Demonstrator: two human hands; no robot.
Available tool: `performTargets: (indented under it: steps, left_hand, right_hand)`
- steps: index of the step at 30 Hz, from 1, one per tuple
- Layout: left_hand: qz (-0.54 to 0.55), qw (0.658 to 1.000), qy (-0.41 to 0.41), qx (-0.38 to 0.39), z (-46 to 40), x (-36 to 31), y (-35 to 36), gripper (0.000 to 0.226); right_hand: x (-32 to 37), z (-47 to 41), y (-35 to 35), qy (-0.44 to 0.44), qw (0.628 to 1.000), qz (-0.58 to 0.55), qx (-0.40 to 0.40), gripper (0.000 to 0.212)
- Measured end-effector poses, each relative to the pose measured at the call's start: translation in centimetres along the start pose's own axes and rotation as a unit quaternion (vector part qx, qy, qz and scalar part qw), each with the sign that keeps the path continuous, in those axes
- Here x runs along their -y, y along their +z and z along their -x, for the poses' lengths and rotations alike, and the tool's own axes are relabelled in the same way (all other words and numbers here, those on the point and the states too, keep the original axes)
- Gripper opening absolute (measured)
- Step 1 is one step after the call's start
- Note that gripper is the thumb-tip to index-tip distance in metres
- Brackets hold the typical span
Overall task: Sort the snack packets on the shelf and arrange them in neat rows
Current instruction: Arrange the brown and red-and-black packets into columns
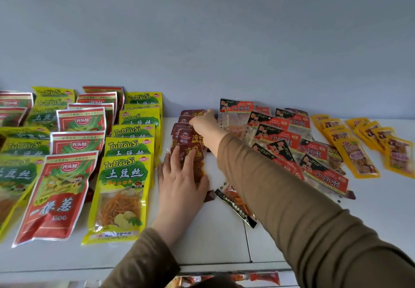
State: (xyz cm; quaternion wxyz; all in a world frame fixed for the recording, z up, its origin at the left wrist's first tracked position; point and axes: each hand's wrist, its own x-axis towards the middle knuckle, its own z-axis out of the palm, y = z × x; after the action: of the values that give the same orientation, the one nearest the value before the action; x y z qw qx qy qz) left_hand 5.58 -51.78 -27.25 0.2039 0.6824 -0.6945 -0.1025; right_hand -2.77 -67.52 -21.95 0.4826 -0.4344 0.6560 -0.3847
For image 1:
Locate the person's right hand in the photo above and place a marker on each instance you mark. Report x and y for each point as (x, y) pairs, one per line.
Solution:
(207, 129)

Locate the person's left hand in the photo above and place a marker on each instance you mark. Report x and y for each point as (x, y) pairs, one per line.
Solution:
(176, 197)

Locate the white metal shelf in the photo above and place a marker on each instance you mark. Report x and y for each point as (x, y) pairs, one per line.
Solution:
(210, 239)

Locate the yellow green snack packet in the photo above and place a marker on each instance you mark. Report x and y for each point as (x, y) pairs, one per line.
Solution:
(120, 174)
(53, 92)
(133, 131)
(26, 132)
(16, 181)
(52, 101)
(42, 116)
(24, 147)

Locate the pile of black red snacks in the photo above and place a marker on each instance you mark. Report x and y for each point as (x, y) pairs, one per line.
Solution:
(275, 135)

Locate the row of white red snacks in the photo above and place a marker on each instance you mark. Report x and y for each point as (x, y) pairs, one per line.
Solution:
(181, 279)

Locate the orange clear snack packet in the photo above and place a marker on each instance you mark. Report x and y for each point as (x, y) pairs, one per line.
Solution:
(319, 117)
(332, 122)
(338, 130)

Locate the red foil snack packet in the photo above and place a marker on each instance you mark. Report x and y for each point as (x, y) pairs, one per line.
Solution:
(52, 206)
(77, 143)
(14, 100)
(11, 116)
(81, 121)

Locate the row of dark red snacks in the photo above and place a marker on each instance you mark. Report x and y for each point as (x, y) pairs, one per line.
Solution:
(264, 278)

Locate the stack of maroon snacks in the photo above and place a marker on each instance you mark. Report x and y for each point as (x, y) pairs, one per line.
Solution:
(335, 158)

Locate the row of orange clear snacks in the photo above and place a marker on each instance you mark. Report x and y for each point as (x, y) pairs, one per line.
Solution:
(358, 160)

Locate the person's left forearm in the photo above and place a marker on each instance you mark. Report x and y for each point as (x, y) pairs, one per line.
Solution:
(142, 262)

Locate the person's right forearm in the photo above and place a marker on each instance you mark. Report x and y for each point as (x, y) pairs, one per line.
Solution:
(308, 226)

